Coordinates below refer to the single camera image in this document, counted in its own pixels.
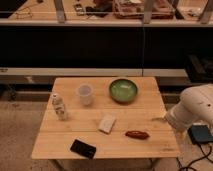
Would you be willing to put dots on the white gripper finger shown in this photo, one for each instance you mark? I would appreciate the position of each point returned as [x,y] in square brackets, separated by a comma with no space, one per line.
[158,119]

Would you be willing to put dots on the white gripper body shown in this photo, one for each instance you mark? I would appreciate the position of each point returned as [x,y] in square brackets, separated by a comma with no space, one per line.
[172,120]

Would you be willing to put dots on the green ceramic bowl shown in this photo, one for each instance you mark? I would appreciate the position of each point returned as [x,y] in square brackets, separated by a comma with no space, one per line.
[123,90]

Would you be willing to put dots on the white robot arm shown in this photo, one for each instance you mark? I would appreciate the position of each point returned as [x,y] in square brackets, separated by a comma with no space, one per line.
[196,103]

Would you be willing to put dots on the red chili pepper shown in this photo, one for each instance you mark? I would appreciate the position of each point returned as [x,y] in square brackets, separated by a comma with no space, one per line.
[137,135]

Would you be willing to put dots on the dark blue box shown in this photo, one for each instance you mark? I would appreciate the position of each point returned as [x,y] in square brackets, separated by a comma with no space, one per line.
[200,134]

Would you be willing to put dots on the wooden table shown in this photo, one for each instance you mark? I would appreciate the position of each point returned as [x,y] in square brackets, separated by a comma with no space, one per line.
[55,137]

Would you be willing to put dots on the dark equipment on right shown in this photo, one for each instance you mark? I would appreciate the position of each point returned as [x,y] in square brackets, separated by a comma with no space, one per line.
[199,69]

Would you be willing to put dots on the clear plastic cup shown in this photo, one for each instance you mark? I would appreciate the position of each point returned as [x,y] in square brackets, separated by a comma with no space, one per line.
[85,92]

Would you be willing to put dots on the black rectangular phone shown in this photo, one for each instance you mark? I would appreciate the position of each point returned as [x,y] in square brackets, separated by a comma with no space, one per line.
[83,149]

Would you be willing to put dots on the white plastic bottle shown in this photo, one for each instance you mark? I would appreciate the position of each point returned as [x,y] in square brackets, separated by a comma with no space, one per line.
[59,107]

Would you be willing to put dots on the tray of clutter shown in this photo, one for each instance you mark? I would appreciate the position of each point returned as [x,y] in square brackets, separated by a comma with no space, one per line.
[162,9]

